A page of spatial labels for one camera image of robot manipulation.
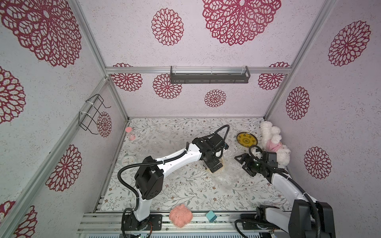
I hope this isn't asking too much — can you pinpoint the white plush poodle pink shirt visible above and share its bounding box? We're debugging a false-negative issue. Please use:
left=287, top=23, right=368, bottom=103
left=260, top=121, right=291, bottom=167

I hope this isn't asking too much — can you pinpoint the white round clock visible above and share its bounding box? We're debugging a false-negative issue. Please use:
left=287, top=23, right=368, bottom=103
left=120, top=155, right=137, bottom=167

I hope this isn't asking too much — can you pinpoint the bubble-wrapped plate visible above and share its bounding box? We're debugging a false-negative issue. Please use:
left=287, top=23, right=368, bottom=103
left=206, top=159, right=224, bottom=174
left=236, top=132, right=258, bottom=148

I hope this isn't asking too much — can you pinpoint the aluminium front rail frame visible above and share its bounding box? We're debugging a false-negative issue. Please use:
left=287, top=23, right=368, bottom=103
left=76, top=210, right=328, bottom=236

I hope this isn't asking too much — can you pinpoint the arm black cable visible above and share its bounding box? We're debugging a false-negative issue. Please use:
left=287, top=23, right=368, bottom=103
left=233, top=145, right=322, bottom=238
left=116, top=124, right=231, bottom=238

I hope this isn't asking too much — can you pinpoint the teal small cube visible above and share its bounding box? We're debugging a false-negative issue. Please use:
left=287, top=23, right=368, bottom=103
left=205, top=210, right=217, bottom=223

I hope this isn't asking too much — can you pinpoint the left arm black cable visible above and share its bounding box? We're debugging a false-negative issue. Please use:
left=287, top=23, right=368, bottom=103
left=116, top=124, right=231, bottom=238

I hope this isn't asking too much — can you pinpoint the black wire wall rack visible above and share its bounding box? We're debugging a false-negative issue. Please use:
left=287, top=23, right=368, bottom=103
left=77, top=93, right=111, bottom=135

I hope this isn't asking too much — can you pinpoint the small pink cup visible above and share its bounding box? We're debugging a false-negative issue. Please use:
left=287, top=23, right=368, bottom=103
left=129, top=134, right=136, bottom=141

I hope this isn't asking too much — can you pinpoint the black wall shelf rail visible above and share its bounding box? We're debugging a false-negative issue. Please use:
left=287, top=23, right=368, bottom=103
left=169, top=66, right=251, bottom=84

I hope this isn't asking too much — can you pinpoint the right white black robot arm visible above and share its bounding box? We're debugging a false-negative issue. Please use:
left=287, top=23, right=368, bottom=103
left=234, top=151, right=336, bottom=238

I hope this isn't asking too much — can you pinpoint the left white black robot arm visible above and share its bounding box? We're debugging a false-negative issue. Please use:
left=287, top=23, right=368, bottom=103
left=133, top=133, right=229, bottom=222

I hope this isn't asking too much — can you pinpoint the pink fluffy ball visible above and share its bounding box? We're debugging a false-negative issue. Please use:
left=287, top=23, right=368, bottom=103
left=169, top=204, right=193, bottom=228

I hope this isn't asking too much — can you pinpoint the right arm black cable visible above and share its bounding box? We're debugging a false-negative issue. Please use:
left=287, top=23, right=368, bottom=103
left=233, top=145, right=322, bottom=238

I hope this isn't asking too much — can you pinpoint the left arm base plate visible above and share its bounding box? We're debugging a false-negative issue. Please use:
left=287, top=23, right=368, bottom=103
left=121, top=214, right=163, bottom=232

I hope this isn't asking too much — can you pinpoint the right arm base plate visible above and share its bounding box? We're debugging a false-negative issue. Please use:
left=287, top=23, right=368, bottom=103
left=240, top=212, right=268, bottom=230

